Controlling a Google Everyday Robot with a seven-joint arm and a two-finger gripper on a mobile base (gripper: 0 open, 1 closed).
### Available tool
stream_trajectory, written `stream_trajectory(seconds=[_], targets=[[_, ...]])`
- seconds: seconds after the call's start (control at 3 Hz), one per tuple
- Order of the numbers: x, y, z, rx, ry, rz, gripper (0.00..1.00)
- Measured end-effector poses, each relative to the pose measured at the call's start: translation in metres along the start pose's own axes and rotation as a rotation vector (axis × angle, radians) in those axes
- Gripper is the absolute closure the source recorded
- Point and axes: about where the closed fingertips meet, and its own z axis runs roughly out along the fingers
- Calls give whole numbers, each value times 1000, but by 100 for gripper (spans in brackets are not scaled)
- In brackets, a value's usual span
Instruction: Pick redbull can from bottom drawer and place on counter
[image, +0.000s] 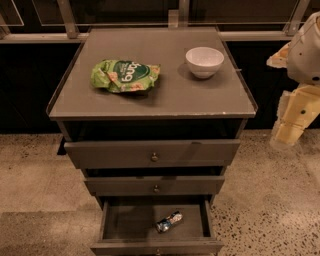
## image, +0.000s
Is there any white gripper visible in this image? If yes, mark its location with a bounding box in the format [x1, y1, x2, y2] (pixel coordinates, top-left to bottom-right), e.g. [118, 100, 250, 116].
[266, 43, 320, 150]

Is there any brass drawer knob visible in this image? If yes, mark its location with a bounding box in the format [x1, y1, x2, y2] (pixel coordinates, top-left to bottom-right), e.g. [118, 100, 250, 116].
[151, 152, 159, 162]
[153, 185, 160, 193]

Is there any grey bottom drawer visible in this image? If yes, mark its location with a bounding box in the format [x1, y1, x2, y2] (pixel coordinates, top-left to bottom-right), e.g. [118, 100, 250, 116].
[91, 197, 223, 256]

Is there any grey drawer cabinet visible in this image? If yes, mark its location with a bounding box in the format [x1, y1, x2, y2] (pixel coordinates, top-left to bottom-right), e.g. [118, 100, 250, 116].
[45, 27, 259, 256]

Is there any brass top drawer knob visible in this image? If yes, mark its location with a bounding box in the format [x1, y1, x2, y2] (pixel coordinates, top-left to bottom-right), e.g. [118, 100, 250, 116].
[151, 152, 159, 162]

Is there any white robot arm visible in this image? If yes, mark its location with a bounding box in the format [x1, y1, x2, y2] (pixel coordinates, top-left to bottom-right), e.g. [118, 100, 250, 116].
[266, 12, 320, 148]

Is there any blue silver redbull can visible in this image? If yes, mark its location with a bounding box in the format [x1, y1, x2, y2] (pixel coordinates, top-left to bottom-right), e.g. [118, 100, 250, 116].
[155, 211, 183, 233]

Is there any grey top drawer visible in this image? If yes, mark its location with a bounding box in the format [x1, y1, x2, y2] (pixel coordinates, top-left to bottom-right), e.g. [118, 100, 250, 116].
[65, 139, 240, 169]

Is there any green snack bag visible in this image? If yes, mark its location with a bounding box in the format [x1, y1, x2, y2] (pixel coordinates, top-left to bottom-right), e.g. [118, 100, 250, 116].
[91, 60, 161, 93]

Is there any metal railing frame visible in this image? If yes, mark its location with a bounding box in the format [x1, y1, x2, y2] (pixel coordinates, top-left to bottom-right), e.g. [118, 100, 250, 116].
[0, 0, 320, 44]

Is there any grey middle drawer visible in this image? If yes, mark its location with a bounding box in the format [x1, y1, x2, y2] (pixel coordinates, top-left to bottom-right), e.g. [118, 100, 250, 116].
[85, 176, 224, 196]

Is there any white ceramic bowl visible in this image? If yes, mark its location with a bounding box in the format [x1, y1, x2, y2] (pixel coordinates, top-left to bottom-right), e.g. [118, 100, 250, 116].
[185, 47, 224, 79]

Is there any grey drawer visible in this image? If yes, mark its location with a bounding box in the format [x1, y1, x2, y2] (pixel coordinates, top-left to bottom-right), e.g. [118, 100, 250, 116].
[65, 139, 240, 169]
[91, 197, 223, 256]
[85, 176, 224, 196]

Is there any brass middle drawer knob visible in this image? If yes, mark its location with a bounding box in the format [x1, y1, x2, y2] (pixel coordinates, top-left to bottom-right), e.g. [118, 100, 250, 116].
[153, 185, 160, 193]

